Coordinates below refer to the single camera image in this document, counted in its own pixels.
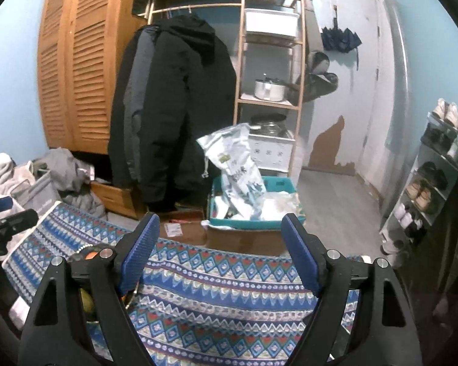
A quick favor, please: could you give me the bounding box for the dark cloth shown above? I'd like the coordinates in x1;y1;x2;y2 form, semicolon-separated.
397;168;458;351

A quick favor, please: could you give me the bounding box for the white patterned cabinet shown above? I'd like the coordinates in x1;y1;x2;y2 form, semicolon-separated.
248;130;295;171

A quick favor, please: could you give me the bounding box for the glass shoe rack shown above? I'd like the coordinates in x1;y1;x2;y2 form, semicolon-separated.
380;110;458;255

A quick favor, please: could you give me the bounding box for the clear plastic bag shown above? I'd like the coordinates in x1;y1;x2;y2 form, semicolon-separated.
260;192;302;222

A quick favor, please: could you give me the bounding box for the cardboard box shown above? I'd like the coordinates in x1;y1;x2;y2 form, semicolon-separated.
164;208;291;257

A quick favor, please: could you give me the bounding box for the wide white storage bin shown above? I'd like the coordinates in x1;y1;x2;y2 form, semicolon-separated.
244;9;300;38

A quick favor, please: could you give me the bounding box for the green glass bowl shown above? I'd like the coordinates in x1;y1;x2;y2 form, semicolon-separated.
67;245;140;325

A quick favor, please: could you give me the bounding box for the black coat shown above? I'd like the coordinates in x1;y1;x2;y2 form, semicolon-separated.
109;17;237;213

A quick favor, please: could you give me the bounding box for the white cooking pot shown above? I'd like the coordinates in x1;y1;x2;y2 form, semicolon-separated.
254;78;289;101

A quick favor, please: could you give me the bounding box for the grey crumpled clothing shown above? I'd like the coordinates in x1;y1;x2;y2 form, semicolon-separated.
42;148;108;221

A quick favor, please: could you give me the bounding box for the teal plastic basket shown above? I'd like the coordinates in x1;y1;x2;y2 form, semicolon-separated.
208;175;306;230

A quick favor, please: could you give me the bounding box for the pale blue door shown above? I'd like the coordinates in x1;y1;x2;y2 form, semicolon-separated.
301;0;382;179

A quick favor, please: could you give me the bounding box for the olive hooded jacket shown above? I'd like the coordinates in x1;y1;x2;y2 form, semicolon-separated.
288;51;338;104

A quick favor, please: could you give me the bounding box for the shoe rack with shoes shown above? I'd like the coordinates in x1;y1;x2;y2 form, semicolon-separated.
382;98;458;254

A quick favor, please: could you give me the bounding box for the yellow green mango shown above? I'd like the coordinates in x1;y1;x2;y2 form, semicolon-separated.
79;289;97;312

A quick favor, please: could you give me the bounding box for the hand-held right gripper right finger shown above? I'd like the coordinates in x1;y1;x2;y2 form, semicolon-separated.
282;213;422;366

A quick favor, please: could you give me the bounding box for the blue patterned tablecloth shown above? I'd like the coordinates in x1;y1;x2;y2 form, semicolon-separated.
2;200;361;366

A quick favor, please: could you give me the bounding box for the wooden clothes rail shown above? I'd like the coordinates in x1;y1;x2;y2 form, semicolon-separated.
147;0;243;26

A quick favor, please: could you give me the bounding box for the wooden shelf rack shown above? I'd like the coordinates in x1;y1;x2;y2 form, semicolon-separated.
233;0;306;184

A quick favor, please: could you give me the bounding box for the small red white packet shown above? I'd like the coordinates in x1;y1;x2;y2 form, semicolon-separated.
164;219;184;237

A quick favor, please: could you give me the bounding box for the wooden louvered wardrobe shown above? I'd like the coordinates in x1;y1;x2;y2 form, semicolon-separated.
36;0;155;154

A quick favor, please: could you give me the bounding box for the grey fabric bin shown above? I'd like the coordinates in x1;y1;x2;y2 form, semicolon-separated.
21;168;64;219

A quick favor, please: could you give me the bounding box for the steel pot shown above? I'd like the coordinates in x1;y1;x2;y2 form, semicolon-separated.
250;113;289;137

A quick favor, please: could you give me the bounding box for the wooden drawer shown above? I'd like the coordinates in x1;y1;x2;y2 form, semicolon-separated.
91;181;148;219

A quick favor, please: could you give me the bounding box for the silver pipe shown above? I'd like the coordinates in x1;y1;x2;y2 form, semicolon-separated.
383;0;410;149

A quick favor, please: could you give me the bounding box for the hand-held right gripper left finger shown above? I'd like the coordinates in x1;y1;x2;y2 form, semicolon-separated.
19;213;161;366

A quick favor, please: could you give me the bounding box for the grey coat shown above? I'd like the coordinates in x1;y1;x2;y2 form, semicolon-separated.
121;28;158;184

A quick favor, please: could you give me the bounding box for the dark folded umbrella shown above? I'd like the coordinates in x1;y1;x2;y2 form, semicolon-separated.
321;27;363;72

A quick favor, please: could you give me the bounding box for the white rice bag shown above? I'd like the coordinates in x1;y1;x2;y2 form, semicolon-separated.
196;123;267;221

